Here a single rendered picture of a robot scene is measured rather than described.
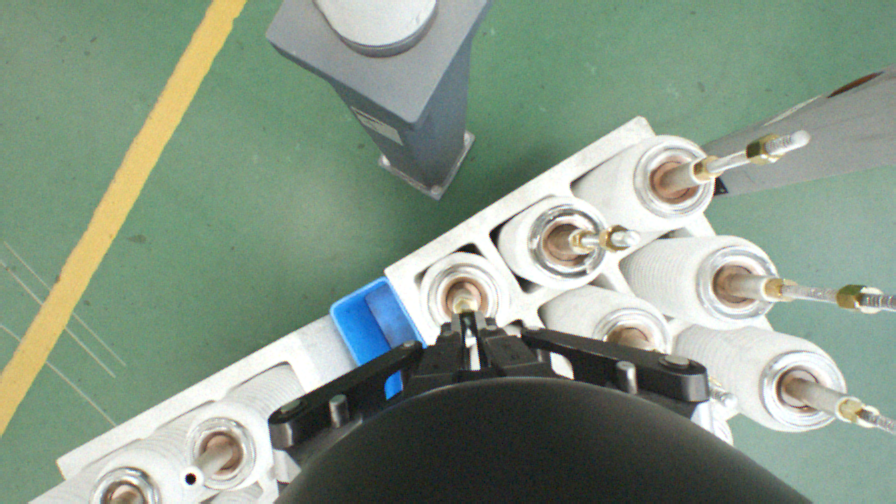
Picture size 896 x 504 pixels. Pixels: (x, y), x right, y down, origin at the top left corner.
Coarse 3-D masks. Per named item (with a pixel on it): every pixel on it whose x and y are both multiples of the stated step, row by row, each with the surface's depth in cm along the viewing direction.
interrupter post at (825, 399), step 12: (792, 384) 23; (804, 384) 22; (816, 384) 22; (792, 396) 23; (804, 396) 22; (816, 396) 21; (828, 396) 21; (840, 396) 20; (852, 396) 20; (816, 408) 22; (828, 408) 21
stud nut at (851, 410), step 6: (846, 402) 20; (852, 402) 20; (858, 402) 20; (840, 408) 20; (846, 408) 20; (852, 408) 20; (858, 408) 19; (864, 408) 19; (870, 408) 19; (846, 414) 20; (852, 414) 19; (858, 414) 19; (852, 420) 20; (858, 420) 19; (864, 426) 19; (870, 426) 19
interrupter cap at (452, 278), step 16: (448, 272) 24; (464, 272) 24; (480, 272) 24; (432, 288) 24; (448, 288) 24; (464, 288) 24; (480, 288) 24; (496, 288) 24; (432, 304) 24; (448, 304) 24; (480, 304) 24; (496, 304) 24; (448, 320) 24; (496, 320) 24
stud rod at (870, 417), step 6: (864, 414) 19; (870, 414) 19; (876, 414) 19; (864, 420) 19; (870, 420) 19; (876, 420) 19; (882, 420) 18; (888, 420) 18; (894, 420) 18; (876, 426) 19; (882, 426) 18; (888, 426) 18; (894, 426) 18; (894, 432) 18
